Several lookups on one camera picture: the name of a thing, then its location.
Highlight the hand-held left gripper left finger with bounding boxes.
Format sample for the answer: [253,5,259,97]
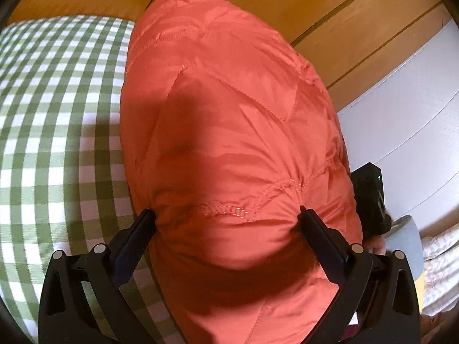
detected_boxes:
[38,208,159,344]

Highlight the person's right hand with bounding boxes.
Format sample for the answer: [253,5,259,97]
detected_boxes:
[369,238,388,256]

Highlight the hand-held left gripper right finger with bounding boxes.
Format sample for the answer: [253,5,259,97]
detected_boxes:
[299,206,421,344]

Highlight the floral patterned cloth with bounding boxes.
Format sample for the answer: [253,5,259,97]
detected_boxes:
[419,221,459,316]

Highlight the wooden panelled headboard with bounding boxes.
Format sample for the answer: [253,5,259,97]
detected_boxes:
[7,0,453,112]

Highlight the red quilted jacket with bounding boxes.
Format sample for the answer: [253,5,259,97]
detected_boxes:
[119,0,365,344]

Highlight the green checked bed sheet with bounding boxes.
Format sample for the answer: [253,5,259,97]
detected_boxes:
[0,15,189,344]

